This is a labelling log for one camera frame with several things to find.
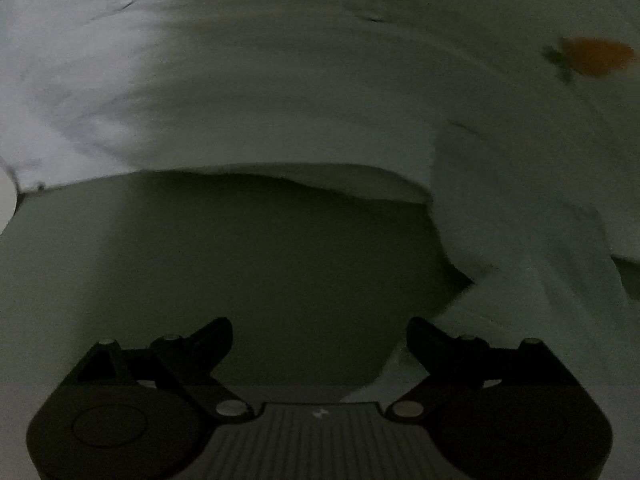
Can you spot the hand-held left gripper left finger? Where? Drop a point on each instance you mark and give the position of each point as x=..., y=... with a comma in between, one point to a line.
x=216, y=336

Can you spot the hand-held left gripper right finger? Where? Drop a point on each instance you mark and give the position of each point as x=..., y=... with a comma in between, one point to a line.
x=423, y=336

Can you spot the white garment with orange print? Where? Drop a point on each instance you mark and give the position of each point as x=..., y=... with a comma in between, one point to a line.
x=310, y=80

